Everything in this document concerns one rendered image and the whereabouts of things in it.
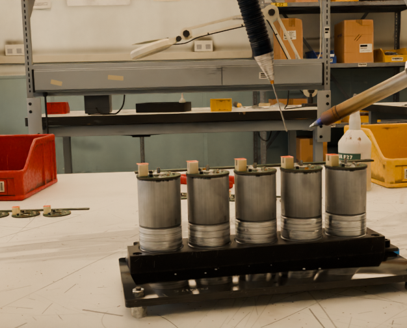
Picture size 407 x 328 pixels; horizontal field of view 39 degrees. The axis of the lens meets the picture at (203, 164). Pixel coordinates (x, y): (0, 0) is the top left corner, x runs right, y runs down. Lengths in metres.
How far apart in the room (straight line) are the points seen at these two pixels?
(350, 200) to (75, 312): 0.16
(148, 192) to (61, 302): 0.07
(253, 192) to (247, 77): 2.30
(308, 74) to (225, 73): 0.38
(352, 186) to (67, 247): 0.20
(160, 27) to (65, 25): 0.76
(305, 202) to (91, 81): 2.32
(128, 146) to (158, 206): 4.44
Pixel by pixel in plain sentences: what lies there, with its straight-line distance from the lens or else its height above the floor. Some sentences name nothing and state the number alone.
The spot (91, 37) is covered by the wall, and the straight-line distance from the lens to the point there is 4.79.
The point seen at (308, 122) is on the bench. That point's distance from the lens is 2.74.
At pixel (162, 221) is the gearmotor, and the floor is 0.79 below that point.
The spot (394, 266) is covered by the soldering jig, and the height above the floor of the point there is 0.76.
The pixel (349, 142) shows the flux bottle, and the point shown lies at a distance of 0.61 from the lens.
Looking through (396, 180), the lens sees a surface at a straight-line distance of 0.64.
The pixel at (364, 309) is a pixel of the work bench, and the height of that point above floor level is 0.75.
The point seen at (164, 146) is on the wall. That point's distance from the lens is 4.74.
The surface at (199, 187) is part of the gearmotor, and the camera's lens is 0.32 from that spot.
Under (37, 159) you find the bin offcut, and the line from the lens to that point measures 0.67.
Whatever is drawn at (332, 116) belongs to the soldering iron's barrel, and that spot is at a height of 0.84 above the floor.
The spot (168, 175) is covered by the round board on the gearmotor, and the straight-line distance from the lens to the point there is 0.32.
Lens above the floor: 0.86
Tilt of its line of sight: 7 degrees down
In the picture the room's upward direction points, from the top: 1 degrees counter-clockwise
